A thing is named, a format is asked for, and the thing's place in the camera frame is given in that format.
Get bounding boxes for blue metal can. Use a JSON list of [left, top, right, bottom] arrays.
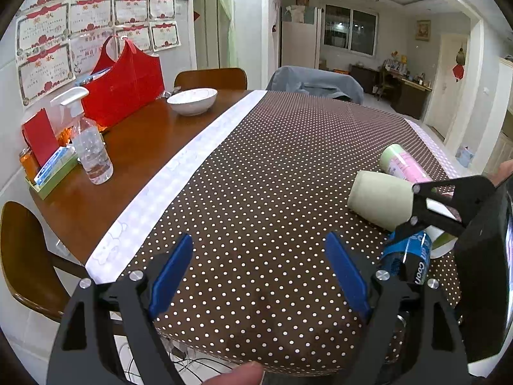
[[380, 230, 432, 285]]

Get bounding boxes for white paper cup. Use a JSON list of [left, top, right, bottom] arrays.
[[425, 199, 457, 259]]

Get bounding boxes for pale green plastic cup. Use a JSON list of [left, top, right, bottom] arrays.
[[347, 170, 413, 232]]

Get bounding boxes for pink green cylindrical cup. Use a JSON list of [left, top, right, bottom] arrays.
[[379, 144, 431, 184]]

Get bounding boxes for right hand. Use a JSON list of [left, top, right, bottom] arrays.
[[489, 159, 513, 186]]

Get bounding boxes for left hand thumb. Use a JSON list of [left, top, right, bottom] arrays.
[[204, 363, 264, 385]]

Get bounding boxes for blue waste bin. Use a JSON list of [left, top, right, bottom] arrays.
[[456, 145, 475, 168]]

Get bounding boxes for dark wooden desk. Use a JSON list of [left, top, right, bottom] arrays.
[[349, 64, 432, 120]]

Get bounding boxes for wooden chair near left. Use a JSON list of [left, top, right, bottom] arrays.
[[1, 201, 87, 322]]

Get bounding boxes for wooden chair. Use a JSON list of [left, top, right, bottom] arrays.
[[1, 201, 87, 322], [174, 68, 248, 90]]

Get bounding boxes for brown polka dot tablecloth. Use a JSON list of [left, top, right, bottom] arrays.
[[120, 90, 462, 376]]

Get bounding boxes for clear spray bottle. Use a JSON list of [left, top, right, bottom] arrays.
[[50, 86, 114, 185]]

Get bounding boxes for green tray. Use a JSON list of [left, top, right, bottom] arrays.
[[25, 154, 78, 200]]

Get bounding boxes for blue white tissue pack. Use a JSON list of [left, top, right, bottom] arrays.
[[34, 145, 76, 187]]

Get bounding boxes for orange bottle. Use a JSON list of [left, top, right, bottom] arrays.
[[19, 148, 40, 184]]

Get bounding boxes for grey covered chair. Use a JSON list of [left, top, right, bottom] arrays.
[[266, 66, 364, 104]]

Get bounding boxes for red envelope box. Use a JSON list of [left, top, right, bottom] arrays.
[[21, 109, 59, 167]]

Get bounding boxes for window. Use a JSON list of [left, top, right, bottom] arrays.
[[324, 5, 378, 56]]

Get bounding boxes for white ceramic bowl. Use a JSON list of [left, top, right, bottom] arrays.
[[167, 88, 218, 116]]

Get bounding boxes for red felt bag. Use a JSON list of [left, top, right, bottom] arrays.
[[82, 39, 164, 128]]

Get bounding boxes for white refrigerator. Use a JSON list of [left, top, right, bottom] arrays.
[[281, 5, 324, 69]]

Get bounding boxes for wooden chair back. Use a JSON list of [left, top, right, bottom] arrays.
[[174, 68, 248, 90]]

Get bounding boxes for small framed wall picture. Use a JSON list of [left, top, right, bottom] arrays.
[[415, 20, 431, 42]]

